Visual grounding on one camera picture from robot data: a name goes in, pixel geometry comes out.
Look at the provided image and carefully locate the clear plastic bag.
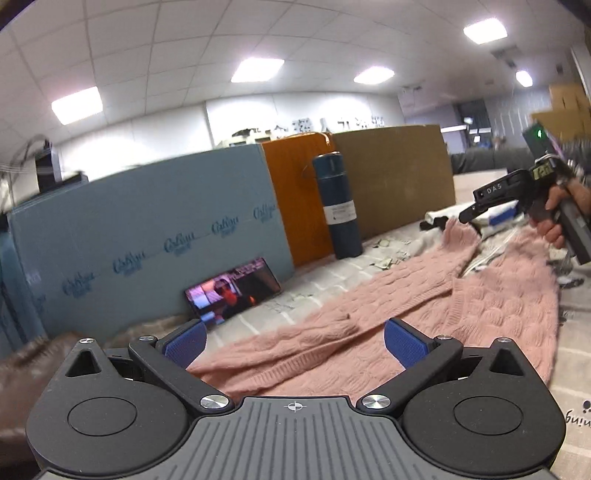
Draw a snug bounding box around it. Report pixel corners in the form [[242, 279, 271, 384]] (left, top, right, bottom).
[[462, 228, 527, 278]]

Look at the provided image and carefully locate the black smartphone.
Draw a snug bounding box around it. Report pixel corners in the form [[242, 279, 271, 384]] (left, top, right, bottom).
[[185, 257, 283, 329]]

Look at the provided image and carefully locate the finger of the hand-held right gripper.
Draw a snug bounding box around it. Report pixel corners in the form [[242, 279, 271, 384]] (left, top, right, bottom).
[[458, 169, 533, 225]]

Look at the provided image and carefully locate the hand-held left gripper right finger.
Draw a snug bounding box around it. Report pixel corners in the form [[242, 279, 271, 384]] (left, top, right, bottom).
[[355, 318, 531, 414]]

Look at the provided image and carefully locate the square ceiling light panel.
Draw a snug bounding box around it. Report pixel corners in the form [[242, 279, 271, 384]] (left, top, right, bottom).
[[355, 67, 395, 85], [463, 17, 509, 44], [51, 87, 103, 124], [231, 58, 284, 84]]

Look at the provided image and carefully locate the stack of cardboard boxes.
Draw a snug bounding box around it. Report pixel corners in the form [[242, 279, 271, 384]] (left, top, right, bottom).
[[531, 83, 591, 139]]

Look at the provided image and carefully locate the dark blue vacuum bottle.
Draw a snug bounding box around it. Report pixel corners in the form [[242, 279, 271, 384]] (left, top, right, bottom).
[[302, 151, 364, 260]]

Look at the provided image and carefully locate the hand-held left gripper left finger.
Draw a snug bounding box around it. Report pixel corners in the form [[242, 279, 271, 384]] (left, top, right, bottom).
[[64, 320, 235, 414]]

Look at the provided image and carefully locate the black sofa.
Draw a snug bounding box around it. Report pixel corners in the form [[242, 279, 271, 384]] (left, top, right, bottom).
[[450, 147, 532, 175]]

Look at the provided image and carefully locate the orange cardboard box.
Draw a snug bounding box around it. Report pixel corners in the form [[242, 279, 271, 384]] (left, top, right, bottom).
[[261, 131, 338, 268]]

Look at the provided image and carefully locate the ceiling air vent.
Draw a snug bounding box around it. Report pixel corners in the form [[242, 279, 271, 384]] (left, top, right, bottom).
[[492, 46, 518, 68]]

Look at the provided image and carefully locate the brown cloth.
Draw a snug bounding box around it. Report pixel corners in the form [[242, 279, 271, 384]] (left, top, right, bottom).
[[0, 333, 88, 444]]

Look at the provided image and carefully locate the brown cardboard box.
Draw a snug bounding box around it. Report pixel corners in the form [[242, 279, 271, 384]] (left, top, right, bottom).
[[330, 124, 457, 241]]

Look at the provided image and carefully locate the person's right hand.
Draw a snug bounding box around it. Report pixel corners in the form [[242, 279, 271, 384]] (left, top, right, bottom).
[[530, 178, 591, 248]]

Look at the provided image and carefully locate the pink knitted sweater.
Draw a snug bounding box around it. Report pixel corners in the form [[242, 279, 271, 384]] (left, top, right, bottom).
[[187, 218, 561, 402]]

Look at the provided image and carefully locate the light blue cardboard box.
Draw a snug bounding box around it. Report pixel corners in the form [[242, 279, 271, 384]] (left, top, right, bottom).
[[7, 143, 296, 340]]

